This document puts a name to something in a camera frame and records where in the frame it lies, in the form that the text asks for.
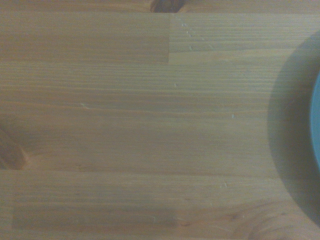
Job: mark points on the teal round plate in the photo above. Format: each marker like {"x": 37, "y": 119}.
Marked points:
{"x": 316, "y": 120}

